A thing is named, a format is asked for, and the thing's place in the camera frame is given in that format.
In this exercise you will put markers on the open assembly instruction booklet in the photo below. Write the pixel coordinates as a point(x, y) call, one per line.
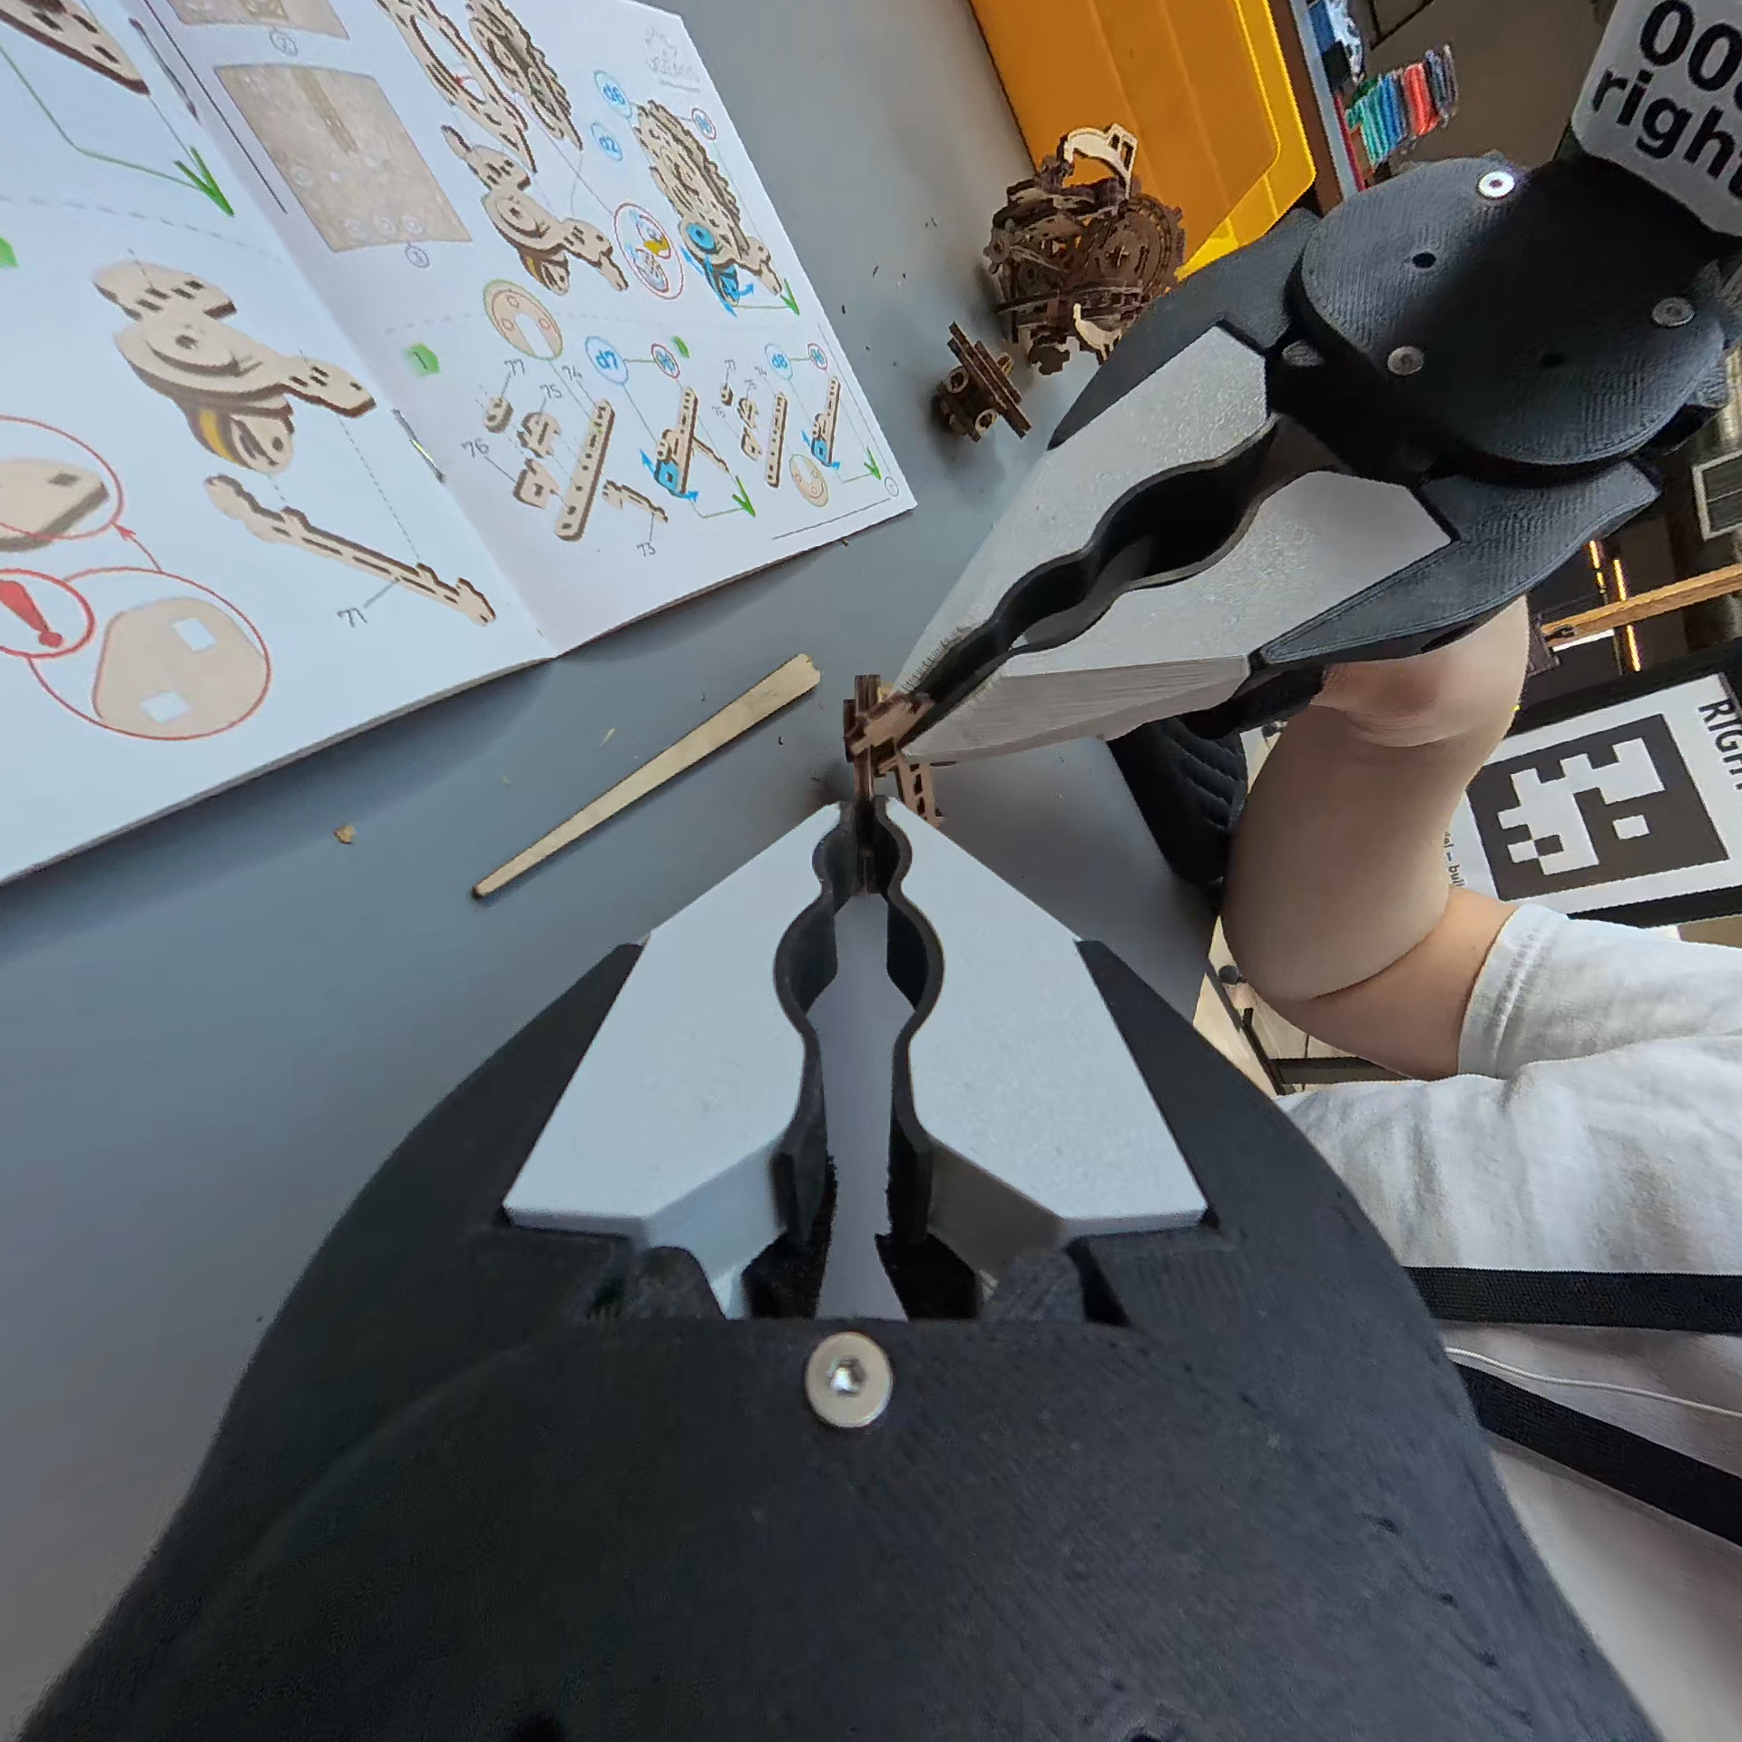
point(411, 448)

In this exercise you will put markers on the row of coloured pens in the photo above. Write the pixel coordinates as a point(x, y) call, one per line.
point(1402, 108)

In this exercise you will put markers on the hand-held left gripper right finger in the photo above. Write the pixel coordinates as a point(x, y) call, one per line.
point(1048, 1088)

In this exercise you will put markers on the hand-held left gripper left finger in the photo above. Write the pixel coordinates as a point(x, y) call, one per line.
point(652, 1088)

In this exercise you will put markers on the yellow plastic bin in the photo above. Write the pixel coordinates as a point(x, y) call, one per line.
point(1156, 81)

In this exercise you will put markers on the framed black-and-white marker sign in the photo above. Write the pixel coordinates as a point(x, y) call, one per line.
point(1591, 805)

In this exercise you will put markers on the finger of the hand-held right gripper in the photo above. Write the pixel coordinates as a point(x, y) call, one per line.
point(1292, 574)
point(1116, 438)

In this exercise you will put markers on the small wooden gear subassembly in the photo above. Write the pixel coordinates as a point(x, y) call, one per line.
point(978, 389)

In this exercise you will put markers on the person's right hand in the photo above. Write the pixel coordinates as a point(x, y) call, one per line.
point(1430, 679)

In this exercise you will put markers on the black quilted chair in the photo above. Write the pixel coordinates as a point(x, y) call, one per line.
point(1182, 805)

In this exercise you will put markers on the person's white shirt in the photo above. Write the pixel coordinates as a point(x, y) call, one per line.
point(1565, 1158)

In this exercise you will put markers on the assembled brown wooden model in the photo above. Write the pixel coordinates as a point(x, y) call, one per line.
point(1089, 259)

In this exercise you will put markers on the person's right forearm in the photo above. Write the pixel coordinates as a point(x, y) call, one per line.
point(1362, 925)

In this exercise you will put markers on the long notched wooden part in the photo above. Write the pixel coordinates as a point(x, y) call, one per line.
point(877, 722)

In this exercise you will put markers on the wooden part with wheel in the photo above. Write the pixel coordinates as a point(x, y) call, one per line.
point(913, 790)

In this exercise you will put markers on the tapered wooden stick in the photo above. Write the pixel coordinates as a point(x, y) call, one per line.
point(643, 777)

